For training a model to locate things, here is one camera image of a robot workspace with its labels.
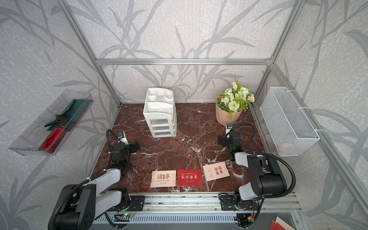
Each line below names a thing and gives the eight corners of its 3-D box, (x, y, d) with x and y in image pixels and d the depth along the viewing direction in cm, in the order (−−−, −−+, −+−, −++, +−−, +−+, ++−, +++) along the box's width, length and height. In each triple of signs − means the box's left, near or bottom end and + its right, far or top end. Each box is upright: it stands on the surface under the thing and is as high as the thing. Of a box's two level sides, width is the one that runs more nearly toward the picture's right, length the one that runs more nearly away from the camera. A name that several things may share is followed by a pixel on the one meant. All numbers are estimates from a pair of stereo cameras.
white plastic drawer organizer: (150, 138, 102) (140, 115, 82) (156, 112, 118) (149, 87, 98) (175, 138, 102) (171, 115, 82) (178, 112, 118) (175, 87, 98)
